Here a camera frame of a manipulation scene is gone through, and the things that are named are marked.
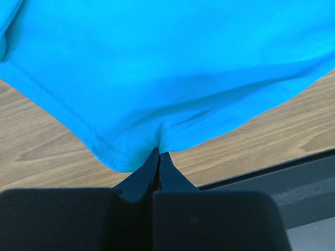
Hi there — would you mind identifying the teal blue t shirt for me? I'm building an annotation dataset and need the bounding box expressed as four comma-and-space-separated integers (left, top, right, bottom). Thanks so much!
1, 0, 334, 172

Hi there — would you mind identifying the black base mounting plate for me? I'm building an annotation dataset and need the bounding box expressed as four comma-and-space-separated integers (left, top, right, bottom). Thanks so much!
200, 149, 334, 229

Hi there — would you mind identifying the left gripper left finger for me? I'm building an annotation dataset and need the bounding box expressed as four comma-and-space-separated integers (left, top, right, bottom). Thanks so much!
1, 150, 159, 250

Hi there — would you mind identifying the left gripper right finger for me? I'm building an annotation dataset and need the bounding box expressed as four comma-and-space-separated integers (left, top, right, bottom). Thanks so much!
152, 154, 291, 250

